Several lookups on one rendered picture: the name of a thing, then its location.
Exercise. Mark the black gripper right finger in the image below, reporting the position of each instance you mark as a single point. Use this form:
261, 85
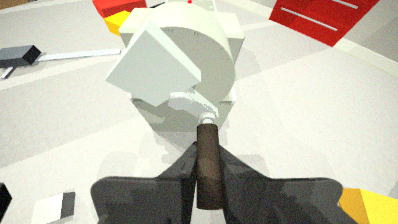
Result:
249, 195

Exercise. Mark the red flat block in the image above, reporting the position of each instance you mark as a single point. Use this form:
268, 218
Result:
108, 8

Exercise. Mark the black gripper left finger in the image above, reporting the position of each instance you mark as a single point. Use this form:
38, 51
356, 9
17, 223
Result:
171, 194

